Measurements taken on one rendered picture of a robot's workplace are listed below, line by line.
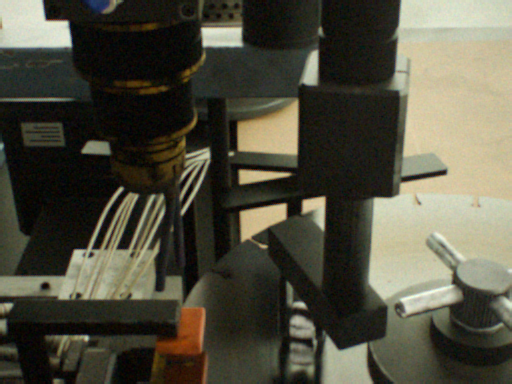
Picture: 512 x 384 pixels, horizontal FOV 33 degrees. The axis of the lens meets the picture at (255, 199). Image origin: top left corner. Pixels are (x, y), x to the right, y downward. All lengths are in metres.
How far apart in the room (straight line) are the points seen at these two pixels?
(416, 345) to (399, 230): 0.13
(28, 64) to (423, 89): 0.73
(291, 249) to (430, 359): 0.09
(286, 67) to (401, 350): 0.23
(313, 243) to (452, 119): 0.74
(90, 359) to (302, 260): 0.16
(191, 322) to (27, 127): 0.40
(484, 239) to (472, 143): 0.54
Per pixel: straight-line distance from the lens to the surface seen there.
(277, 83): 0.61
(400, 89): 0.34
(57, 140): 0.83
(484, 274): 0.45
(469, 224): 0.59
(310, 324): 0.47
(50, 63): 0.62
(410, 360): 0.46
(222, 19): 1.04
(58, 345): 0.57
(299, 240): 0.45
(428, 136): 1.12
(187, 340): 0.46
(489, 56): 1.37
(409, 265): 0.54
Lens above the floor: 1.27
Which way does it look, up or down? 32 degrees down
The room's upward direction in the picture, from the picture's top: 1 degrees counter-clockwise
